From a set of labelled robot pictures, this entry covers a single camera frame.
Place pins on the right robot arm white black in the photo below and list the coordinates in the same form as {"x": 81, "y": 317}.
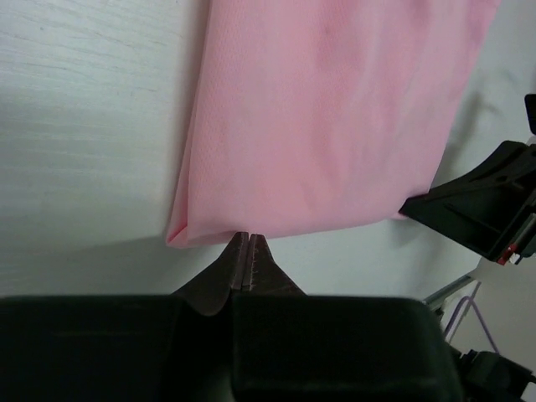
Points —
{"x": 488, "y": 376}

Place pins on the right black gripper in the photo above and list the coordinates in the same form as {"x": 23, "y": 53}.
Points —
{"x": 491, "y": 209}

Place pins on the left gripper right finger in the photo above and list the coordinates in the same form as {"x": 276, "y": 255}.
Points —
{"x": 287, "y": 346}

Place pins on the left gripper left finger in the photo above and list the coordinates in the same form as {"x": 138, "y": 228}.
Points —
{"x": 119, "y": 348}

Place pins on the pink t shirt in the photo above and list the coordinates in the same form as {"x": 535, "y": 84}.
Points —
{"x": 311, "y": 116}

